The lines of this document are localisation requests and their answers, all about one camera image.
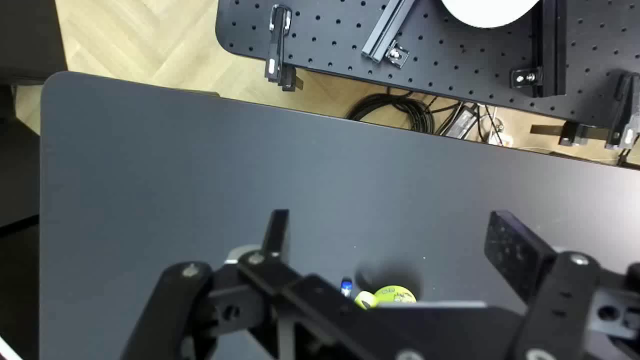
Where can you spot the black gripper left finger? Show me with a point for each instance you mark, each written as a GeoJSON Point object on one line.
{"type": "Point", "coordinates": [180, 306]}

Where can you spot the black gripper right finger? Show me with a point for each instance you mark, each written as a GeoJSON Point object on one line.
{"type": "Point", "coordinates": [560, 301]}

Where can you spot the blue marker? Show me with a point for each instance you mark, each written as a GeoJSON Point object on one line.
{"type": "Point", "coordinates": [346, 287]}

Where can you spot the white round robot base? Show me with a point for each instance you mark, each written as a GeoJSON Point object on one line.
{"type": "Point", "coordinates": [491, 13]}

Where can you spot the yellow-green mug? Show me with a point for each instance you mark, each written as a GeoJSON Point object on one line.
{"type": "Point", "coordinates": [392, 295]}

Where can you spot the black table clamp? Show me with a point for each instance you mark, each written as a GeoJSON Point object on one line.
{"type": "Point", "coordinates": [625, 110]}
{"type": "Point", "coordinates": [278, 46]}

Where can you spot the grey power adapter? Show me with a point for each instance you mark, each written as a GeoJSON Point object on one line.
{"type": "Point", "coordinates": [463, 120]}

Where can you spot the black vertical extrusion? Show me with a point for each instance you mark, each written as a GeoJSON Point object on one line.
{"type": "Point", "coordinates": [550, 46]}

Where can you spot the black perforated breadboard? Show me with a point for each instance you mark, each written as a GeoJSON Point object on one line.
{"type": "Point", "coordinates": [332, 33]}

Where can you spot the silver aluminium extrusion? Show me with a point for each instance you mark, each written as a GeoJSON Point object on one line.
{"type": "Point", "coordinates": [386, 31]}

